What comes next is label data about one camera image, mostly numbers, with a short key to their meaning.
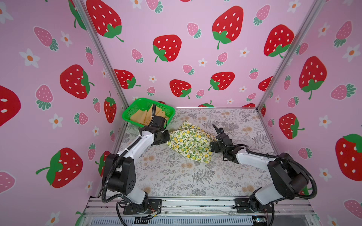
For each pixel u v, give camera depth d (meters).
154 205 0.75
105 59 0.88
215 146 0.84
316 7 0.69
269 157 0.51
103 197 0.38
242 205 0.74
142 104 1.22
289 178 0.45
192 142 0.93
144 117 1.10
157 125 0.70
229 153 0.68
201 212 0.73
